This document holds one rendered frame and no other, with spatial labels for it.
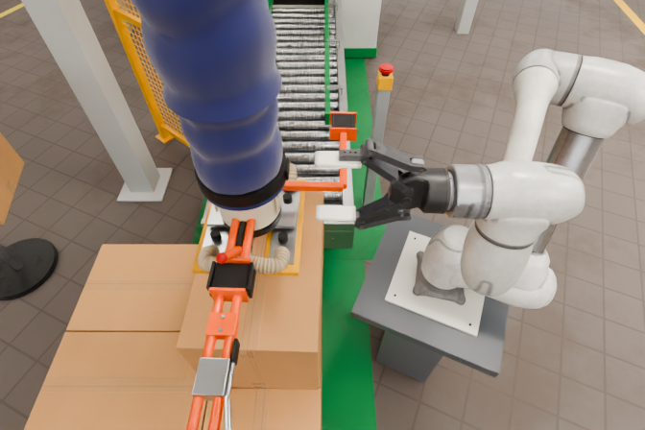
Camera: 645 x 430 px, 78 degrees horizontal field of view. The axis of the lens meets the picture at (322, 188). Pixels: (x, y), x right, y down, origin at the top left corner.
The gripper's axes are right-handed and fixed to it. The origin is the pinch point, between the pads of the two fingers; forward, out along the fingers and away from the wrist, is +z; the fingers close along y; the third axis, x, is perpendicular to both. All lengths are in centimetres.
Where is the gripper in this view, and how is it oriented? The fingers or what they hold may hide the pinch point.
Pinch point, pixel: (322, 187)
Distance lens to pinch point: 65.7
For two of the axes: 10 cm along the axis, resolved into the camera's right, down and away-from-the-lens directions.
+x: 0.3, -7.6, 6.5
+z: -10.0, -0.2, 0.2
